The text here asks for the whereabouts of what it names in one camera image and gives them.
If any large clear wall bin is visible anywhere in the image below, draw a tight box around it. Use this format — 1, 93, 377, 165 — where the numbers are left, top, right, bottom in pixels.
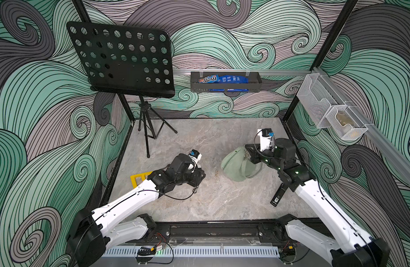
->
297, 73, 338, 129

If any black music stand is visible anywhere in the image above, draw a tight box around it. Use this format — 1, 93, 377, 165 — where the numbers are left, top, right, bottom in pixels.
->
66, 22, 175, 140

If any yellow plastic frame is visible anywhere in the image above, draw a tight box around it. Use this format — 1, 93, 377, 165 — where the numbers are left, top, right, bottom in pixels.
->
130, 171, 152, 189

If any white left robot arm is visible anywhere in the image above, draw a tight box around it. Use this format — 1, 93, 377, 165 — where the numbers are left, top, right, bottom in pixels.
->
66, 150, 206, 267

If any green fabric bag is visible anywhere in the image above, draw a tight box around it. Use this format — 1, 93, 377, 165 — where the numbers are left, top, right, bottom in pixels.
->
221, 146, 263, 182

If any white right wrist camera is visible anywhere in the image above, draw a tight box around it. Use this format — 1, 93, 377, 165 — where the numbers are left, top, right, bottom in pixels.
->
257, 128, 275, 152

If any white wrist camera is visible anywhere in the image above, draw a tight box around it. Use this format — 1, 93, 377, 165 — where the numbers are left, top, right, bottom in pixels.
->
188, 149, 202, 170
257, 128, 275, 152

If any blue candy packet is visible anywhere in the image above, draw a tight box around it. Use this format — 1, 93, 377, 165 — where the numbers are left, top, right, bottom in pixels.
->
198, 75, 248, 84

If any white slotted cable duct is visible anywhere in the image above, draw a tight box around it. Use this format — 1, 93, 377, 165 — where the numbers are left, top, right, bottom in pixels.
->
103, 245, 280, 258

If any black wall shelf tray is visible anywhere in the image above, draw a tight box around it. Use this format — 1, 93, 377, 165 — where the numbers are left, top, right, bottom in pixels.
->
190, 71, 262, 92

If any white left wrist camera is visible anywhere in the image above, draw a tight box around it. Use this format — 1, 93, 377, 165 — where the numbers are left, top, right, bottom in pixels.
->
188, 149, 202, 170

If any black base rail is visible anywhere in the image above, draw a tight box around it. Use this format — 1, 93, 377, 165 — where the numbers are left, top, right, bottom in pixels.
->
148, 218, 326, 244

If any small clear wall bin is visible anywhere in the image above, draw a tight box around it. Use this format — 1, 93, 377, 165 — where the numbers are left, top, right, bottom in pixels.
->
326, 105, 368, 141

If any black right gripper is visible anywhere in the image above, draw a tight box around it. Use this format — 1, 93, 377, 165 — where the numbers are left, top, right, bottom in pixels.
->
249, 142, 283, 172

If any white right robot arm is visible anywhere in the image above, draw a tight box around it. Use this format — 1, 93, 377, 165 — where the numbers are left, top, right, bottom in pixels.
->
245, 137, 391, 267

